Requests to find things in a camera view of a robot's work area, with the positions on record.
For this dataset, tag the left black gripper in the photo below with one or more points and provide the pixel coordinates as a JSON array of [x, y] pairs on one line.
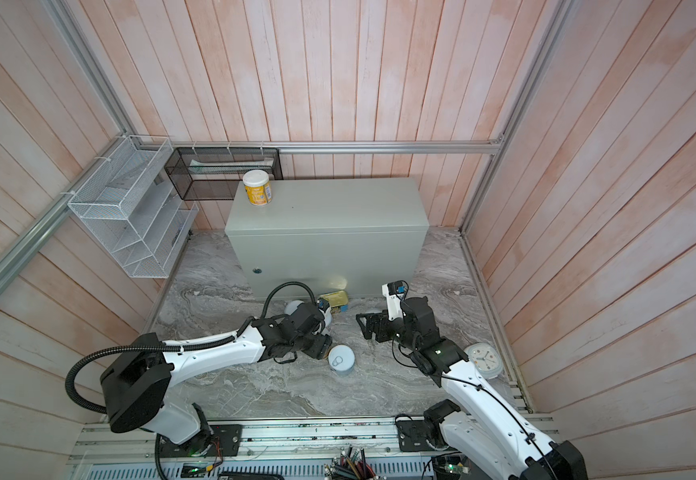
[[320, 346]]

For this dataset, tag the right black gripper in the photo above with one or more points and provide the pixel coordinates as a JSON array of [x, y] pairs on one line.
[[371, 326]]

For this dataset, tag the yellow label can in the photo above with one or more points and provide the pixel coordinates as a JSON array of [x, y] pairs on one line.
[[257, 187]]

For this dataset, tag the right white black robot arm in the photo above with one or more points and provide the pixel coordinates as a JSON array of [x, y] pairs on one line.
[[475, 420]]

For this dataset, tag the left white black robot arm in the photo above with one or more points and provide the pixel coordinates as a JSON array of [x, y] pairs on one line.
[[136, 385]]

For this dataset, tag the white lid can back left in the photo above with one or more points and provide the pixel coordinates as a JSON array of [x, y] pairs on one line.
[[292, 306]]

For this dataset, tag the white lid can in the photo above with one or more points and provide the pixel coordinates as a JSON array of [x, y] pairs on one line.
[[292, 306], [341, 359], [327, 317]]

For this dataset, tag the white lid can back centre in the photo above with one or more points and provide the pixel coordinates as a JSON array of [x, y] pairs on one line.
[[327, 317]]

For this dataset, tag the gold rectangular sardine tin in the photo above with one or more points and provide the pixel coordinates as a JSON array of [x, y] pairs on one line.
[[338, 301]]

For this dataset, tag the white lid can front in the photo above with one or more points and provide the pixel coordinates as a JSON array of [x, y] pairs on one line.
[[341, 359]]

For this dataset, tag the grey metal cabinet box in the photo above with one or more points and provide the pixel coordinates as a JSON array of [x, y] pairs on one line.
[[351, 235]]

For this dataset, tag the white round clock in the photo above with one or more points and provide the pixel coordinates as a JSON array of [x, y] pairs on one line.
[[486, 359]]

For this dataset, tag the black mesh basket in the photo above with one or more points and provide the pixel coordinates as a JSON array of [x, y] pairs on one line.
[[214, 173]]

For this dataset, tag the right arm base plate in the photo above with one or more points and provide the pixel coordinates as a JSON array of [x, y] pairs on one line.
[[444, 427]]

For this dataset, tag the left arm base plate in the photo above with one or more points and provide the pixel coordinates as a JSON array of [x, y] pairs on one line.
[[223, 441]]

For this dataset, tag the white wire mesh shelf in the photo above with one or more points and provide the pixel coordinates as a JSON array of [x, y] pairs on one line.
[[133, 209]]

